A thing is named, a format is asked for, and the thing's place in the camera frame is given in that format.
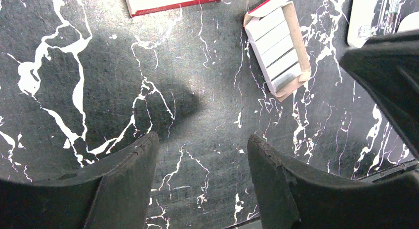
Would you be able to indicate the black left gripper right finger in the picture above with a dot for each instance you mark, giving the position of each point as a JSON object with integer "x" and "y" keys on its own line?
{"x": 293, "y": 195}

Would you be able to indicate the cardboard staple tray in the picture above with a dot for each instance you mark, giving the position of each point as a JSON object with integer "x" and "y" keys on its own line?
{"x": 274, "y": 33}

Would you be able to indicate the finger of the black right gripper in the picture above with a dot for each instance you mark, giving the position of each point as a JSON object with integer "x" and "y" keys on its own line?
{"x": 387, "y": 67}

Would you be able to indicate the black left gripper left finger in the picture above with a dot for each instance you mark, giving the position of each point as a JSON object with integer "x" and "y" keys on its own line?
{"x": 112, "y": 193}

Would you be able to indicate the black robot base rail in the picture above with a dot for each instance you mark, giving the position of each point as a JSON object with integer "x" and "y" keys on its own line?
{"x": 255, "y": 223}

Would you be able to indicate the red white staple box sleeve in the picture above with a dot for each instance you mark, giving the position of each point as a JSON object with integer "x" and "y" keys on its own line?
{"x": 142, "y": 7}

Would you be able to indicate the white metal stapler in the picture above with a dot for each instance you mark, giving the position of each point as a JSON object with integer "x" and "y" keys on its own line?
{"x": 371, "y": 18}

